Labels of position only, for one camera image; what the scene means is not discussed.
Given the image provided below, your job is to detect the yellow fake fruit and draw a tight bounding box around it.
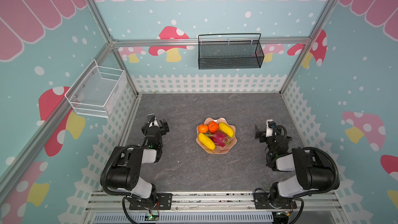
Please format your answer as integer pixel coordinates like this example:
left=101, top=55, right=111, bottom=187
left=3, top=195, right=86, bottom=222
left=198, top=133, right=216, bottom=150
left=218, top=122, right=235, bottom=138

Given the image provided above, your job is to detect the small orange tangerine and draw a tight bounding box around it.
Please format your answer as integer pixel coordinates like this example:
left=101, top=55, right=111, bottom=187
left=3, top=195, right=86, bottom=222
left=198, top=124, right=208, bottom=133

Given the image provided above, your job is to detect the pink dragon fruit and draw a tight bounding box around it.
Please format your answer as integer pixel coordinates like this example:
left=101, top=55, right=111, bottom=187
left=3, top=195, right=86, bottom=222
left=205, top=131, right=231, bottom=147

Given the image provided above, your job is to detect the red-orange persimmon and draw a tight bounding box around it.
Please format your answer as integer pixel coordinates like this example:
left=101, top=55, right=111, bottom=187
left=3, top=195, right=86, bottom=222
left=207, top=121, right=219, bottom=133

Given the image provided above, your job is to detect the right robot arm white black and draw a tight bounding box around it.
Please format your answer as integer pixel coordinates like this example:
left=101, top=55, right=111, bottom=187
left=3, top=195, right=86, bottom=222
left=254, top=121, right=340, bottom=209

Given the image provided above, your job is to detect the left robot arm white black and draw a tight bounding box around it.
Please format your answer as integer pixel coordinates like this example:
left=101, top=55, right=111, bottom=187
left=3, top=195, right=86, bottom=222
left=100, top=114, right=170, bottom=208

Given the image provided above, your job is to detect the pink wavy fruit bowl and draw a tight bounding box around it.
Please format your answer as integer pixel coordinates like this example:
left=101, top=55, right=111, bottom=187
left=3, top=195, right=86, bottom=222
left=196, top=118, right=237, bottom=154

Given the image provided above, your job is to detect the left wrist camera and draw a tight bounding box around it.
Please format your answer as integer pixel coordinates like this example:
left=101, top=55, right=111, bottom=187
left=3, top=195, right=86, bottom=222
left=148, top=118, right=163, bottom=129

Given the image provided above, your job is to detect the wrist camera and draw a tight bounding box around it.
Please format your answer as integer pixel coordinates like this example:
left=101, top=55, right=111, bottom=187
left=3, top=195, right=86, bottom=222
left=266, top=119, right=277, bottom=138
left=148, top=118, right=163, bottom=129

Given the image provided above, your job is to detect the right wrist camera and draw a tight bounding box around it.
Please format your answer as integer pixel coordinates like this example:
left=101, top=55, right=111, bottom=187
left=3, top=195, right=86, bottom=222
left=266, top=119, right=277, bottom=138

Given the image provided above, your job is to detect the white wire wall basket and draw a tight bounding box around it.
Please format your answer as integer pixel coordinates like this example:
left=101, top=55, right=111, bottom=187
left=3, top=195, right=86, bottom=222
left=65, top=60, right=127, bottom=118

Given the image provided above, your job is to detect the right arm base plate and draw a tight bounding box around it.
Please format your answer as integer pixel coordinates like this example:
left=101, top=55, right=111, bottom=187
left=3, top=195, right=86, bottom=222
left=253, top=192, right=297, bottom=210

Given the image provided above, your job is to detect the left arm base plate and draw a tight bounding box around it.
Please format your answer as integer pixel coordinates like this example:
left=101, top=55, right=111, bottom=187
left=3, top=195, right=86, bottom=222
left=129, top=193, right=173, bottom=211

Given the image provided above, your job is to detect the aluminium front rail frame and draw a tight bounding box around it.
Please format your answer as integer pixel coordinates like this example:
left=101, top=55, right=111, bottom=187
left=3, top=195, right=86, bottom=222
left=81, top=190, right=349, bottom=224

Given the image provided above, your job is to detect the black mesh wall basket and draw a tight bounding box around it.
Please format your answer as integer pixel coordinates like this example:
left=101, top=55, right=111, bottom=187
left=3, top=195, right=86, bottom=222
left=198, top=33, right=265, bottom=69

